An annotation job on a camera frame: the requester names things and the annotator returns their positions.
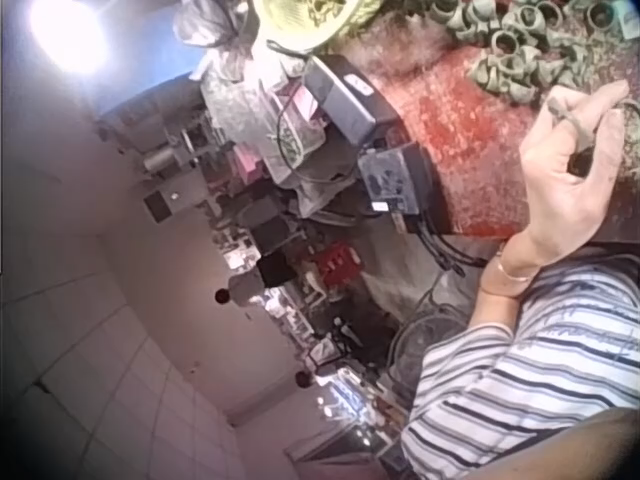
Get black cables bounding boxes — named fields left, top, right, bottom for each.
left=397, top=209, right=490, bottom=277

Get red plastic crate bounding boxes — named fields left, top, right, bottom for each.
left=312, top=242, right=365, bottom=292

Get yellow patterned bowl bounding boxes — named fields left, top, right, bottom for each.
left=249, top=0, right=382, bottom=52

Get pile of grey metal rings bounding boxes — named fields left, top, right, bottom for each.
left=429, top=0, right=640, bottom=107

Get bright lamp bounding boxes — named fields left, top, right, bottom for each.
left=27, top=0, right=110, bottom=76

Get person's left hand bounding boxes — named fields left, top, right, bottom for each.
left=499, top=79, right=631, bottom=274

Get blue-grey patterned box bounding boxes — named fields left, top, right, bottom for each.
left=356, top=144, right=422, bottom=216

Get round wire fan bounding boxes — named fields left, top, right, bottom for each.
left=387, top=310, right=470, bottom=402

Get red fuzzy cloth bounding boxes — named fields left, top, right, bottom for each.
left=324, top=27, right=640, bottom=242

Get black box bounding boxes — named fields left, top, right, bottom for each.
left=319, top=52, right=402, bottom=147

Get cluttered shelf of goods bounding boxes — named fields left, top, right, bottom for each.
left=97, top=74, right=419, bottom=474

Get clear plastic bags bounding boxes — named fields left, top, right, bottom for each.
left=172, top=0, right=332, bottom=204

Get gold bangle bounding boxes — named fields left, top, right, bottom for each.
left=496, top=251, right=543, bottom=284

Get grey metal ring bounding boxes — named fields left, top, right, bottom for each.
left=547, top=97, right=599, bottom=176

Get grey rectangular device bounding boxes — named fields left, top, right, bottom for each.
left=303, top=54, right=378, bottom=145

